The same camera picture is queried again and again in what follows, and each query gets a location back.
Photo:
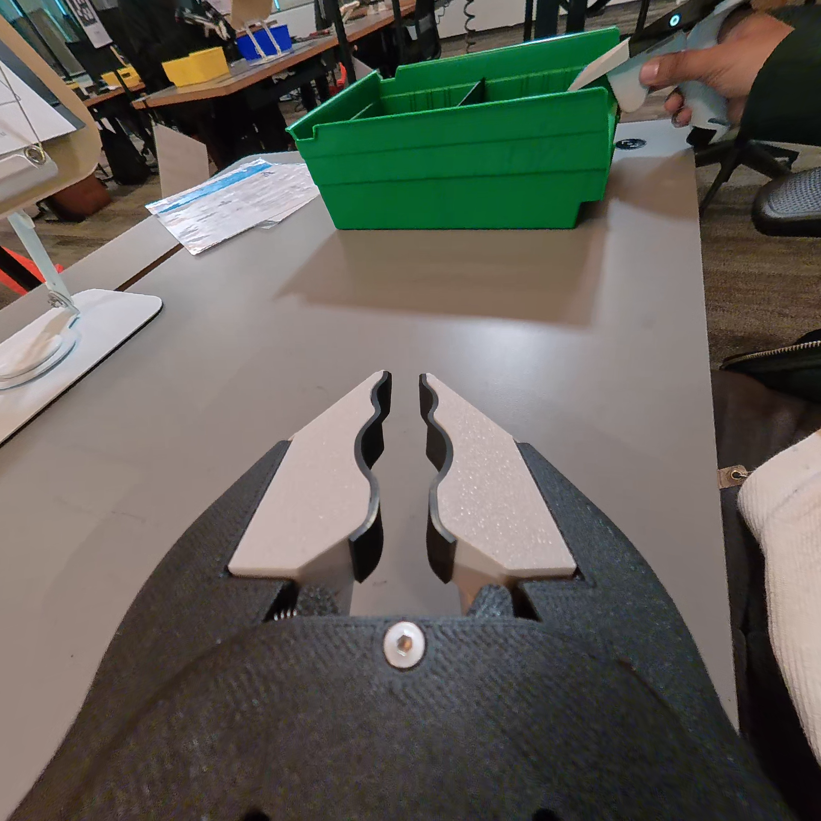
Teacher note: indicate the person's right hand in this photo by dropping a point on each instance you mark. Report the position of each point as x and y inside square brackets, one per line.
[731, 58]

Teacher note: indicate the white fiducial marker sign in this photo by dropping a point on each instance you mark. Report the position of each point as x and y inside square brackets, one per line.
[90, 22]

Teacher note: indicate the black office chair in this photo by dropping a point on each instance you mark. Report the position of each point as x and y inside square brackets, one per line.
[795, 199]

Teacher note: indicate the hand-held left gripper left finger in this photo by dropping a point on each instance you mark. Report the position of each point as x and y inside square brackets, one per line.
[314, 500]

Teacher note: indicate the person's right forearm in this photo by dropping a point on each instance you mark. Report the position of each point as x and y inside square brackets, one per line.
[789, 83]

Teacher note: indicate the printed instruction sheet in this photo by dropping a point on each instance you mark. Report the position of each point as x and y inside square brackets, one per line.
[25, 122]

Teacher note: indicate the grey cardboard panel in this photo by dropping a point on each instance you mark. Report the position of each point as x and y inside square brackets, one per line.
[183, 160]

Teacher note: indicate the black round desk grommet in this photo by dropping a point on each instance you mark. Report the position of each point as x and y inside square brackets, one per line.
[628, 144]

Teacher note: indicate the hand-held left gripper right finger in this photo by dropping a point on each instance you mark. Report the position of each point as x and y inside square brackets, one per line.
[500, 507]

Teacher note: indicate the wooden workbench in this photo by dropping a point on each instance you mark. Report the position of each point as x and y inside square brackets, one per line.
[269, 70]

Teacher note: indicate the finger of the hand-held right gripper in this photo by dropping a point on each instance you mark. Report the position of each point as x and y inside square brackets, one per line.
[606, 64]

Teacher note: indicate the instruction sheet on stand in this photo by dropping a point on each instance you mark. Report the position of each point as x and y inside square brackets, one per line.
[96, 321]

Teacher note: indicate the laminated paper sheet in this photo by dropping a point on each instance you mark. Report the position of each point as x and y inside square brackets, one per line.
[231, 199]

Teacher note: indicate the orange traffic cone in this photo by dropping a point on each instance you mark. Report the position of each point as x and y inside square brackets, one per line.
[25, 272]

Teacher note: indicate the green plastic bin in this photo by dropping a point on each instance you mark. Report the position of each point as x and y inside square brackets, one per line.
[462, 167]

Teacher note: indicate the person's white pants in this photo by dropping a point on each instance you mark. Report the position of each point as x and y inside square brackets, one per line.
[789, 577]

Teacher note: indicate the blue plastic bin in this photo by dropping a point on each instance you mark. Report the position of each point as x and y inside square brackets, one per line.
[263, 45]

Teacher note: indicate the small yellow bin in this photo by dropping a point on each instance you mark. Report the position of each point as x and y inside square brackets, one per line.
[195, 67]

